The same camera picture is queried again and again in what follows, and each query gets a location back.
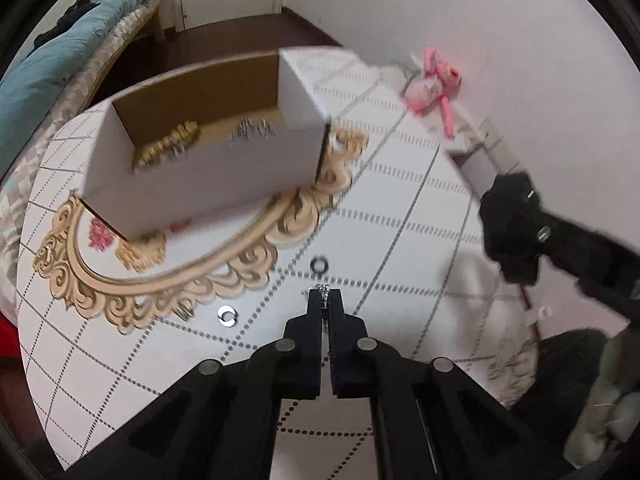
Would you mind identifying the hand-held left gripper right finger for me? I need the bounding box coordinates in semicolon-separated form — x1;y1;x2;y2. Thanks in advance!
327;287;577;480

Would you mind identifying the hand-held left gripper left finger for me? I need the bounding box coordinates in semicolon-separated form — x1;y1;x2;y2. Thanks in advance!
65;287;325;480

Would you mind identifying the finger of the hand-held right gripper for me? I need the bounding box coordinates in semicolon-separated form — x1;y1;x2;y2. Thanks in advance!
482;225;553;288
479;171;545;233

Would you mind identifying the silver chain necklace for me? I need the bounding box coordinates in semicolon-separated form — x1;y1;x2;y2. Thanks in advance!
312;283;335;337

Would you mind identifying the white cardboard box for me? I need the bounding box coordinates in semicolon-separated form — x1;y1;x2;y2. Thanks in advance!
79;46;382;242

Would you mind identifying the white printed tablecloth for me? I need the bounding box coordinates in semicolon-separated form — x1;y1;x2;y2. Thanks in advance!
15;47;540;472

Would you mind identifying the dark round stool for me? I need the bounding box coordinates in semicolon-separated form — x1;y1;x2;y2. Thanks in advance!
510;327;613;456

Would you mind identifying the pink plush toy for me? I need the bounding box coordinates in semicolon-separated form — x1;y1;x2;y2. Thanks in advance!
401;48;464;139

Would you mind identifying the grey fluffy cloth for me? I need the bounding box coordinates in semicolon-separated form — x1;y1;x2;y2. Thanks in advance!
562;327;640;466

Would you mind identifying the pile of silver screws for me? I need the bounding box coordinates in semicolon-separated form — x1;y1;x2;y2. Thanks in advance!
226;116;277;140

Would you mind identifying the red cloth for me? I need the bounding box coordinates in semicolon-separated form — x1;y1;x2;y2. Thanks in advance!
0;316;21;358

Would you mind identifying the blue blanket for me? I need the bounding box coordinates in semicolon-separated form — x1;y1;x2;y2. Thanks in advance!
0;0;173;173

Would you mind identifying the black garment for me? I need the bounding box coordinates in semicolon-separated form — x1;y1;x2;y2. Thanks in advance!
32;0;101;47

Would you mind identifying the red cable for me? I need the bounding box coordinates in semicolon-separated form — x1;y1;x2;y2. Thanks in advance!
519;285;542;343

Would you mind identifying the white wall socket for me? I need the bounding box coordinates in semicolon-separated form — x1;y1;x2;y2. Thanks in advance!
475;117;503;151

